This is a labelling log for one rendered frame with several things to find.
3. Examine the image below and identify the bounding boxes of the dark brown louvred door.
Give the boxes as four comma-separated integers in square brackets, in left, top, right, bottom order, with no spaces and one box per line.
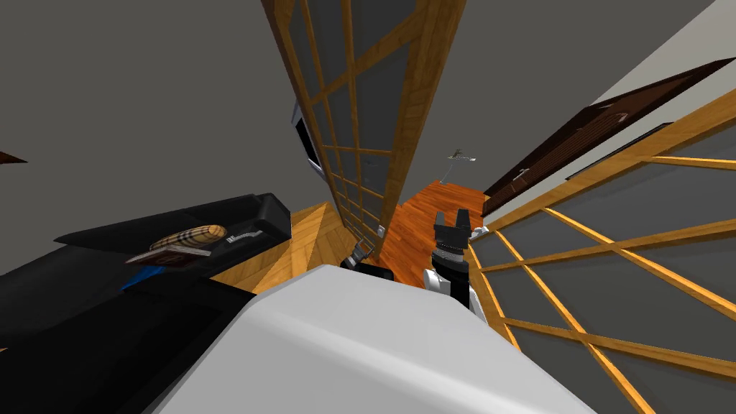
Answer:
[480,56,736,219]

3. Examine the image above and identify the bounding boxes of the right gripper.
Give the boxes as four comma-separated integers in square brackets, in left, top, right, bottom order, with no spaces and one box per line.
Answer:
[432,208,473,252]

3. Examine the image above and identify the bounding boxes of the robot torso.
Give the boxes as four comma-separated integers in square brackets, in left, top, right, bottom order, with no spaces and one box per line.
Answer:
[150,257,600,414]

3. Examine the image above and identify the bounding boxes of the wooden lattice glass door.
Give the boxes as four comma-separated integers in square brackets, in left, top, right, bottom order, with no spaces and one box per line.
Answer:
[464,87,736,414]
[260,0,468,261]

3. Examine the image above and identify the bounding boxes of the black sofa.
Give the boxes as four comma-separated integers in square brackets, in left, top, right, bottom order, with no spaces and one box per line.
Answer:
[0,192,293,414]

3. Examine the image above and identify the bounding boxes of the black wall television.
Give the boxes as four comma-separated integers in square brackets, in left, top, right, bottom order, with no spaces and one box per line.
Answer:
[290,102,330,180]

